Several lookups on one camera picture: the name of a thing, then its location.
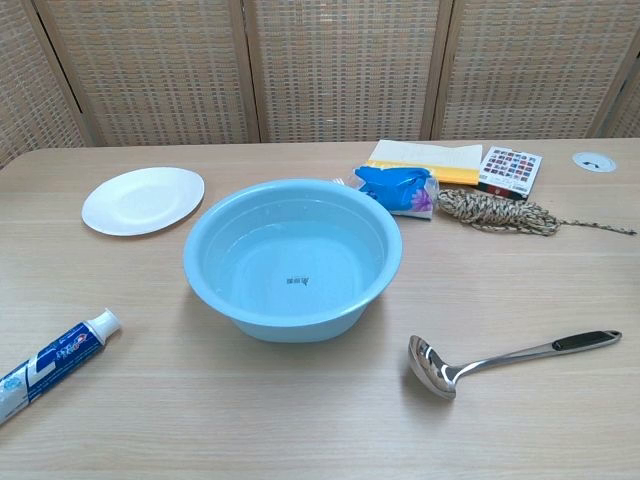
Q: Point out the white round plate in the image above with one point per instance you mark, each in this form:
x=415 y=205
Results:
x=142 y=200

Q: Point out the woven rattan folding screen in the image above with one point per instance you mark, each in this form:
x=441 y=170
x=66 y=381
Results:
x=320 y=70

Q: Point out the blue white toothpaste tube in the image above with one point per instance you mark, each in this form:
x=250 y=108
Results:
x=55 y=357

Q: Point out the box with colourful squares print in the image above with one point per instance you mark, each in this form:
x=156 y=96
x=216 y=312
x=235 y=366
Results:
x=510 y=167

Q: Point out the light blue plastic basin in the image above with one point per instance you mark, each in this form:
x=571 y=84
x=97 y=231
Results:
x=295 y=260

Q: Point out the blue floral tissue pack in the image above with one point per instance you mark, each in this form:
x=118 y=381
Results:
x=400 y=187

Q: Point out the yellow white paper pad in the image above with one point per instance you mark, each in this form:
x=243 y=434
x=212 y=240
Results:
x=440 y=160

